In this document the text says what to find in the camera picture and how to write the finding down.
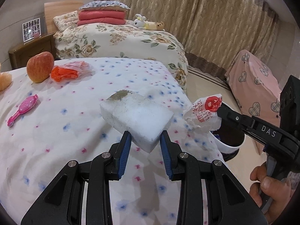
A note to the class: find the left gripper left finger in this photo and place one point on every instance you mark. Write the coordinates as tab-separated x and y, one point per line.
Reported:
82	184

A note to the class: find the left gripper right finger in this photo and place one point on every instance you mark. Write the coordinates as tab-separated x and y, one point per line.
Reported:
228	201

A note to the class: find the white red paper wrapper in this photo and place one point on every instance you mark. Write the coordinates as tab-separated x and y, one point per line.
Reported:
202	114

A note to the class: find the white foam block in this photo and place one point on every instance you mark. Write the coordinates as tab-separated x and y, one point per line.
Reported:
143	118

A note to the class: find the orange clear plastic bag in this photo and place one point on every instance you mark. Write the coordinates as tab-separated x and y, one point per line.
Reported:
70	70

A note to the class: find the white round trash bin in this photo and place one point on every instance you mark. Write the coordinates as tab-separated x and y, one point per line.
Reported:
228	140

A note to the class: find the right hand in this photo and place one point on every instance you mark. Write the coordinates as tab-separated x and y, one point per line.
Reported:
280	191

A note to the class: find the pink heart patterned cover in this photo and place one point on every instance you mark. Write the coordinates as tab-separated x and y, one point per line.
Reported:
254	87

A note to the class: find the white dotted bed cover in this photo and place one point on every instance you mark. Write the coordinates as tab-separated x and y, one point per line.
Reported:
66	124

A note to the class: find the pink toy hairbrush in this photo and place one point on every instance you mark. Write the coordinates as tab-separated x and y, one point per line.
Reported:
24	107

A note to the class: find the beige teddy bear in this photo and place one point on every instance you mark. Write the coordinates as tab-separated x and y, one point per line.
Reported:
5	80

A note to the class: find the beige patterned curtain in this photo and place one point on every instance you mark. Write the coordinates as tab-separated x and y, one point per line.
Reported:
213	32

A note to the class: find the red apple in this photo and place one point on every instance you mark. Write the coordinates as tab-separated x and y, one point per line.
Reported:
40	66

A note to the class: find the wooden nightstand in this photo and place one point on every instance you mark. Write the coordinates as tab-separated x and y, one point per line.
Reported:
20	54

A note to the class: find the yellow bear plush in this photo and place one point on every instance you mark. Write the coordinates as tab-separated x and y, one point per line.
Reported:
154	26

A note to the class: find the floral bed quilt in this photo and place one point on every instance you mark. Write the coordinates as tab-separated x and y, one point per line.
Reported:
123	41

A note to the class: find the floral pillow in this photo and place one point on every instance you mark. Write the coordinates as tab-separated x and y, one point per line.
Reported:
64	21

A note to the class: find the white rabbit plush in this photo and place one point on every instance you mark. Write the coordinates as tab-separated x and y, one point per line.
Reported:
140	21

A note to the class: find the folded red blanket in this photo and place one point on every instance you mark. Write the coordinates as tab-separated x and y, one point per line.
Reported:
101	16

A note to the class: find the wooden headboard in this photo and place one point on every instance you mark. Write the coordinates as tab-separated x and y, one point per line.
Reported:
58	8

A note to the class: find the blue white patterned pillow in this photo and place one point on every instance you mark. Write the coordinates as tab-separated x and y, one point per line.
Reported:
105	6

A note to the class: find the black white photo frame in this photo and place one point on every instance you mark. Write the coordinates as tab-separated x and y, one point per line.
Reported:
31	29

